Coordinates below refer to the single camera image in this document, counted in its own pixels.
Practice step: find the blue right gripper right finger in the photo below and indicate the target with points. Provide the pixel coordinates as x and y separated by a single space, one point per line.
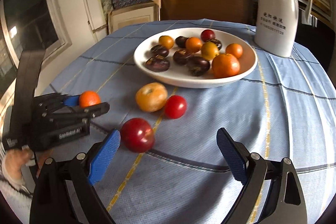
234 154

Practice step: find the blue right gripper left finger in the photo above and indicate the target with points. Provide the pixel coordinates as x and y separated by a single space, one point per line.
102 155

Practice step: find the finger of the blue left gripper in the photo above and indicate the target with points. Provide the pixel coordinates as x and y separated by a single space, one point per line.
71 101

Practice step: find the small orange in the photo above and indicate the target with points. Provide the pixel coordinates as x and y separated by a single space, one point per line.
166 41
89 98

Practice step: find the red plum front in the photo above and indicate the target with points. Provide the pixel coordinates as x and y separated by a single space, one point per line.
137 135

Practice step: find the red plum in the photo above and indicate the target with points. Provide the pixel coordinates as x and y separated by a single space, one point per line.
137 135
175 107
207 35

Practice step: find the large pale orange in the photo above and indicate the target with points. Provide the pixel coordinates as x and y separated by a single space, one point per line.
151 97

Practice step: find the dark water chestnut back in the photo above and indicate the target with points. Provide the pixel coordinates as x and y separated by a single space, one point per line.
157 64

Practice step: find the dark water chestnut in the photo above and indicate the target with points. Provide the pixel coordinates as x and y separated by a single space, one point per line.
182 56
217 42
159 50
157 64
198 66
181 41

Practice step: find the large bumpy orange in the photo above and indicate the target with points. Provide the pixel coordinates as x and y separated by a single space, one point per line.
225 65

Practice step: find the dark water chestnut front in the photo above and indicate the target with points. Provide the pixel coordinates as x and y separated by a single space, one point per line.
198 66

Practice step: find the small orange back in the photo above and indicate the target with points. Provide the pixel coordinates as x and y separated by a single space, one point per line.
166 41

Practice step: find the yellow orange fruit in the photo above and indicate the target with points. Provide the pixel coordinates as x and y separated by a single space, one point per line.
209 51

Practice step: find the large smooth orange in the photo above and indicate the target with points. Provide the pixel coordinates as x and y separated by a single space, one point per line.
193 44

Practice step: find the small orange fruit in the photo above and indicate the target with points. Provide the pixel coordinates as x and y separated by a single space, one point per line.
235 49

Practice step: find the dark water chestnut top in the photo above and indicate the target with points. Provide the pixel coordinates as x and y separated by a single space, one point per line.
217 42

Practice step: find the grey sleeve forearm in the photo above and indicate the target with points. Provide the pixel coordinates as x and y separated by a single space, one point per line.
19 199

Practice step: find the person left hand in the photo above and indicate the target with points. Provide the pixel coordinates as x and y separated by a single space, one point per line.
12 163

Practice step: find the blue checked tablecloth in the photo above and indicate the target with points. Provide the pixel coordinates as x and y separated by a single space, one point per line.
284 108

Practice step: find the white thermos jug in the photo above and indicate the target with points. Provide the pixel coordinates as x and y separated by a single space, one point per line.
276 25

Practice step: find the wooden chair back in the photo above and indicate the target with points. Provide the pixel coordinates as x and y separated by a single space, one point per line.
238 11

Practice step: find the window frame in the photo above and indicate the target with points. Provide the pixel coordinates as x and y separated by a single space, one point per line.
32 25

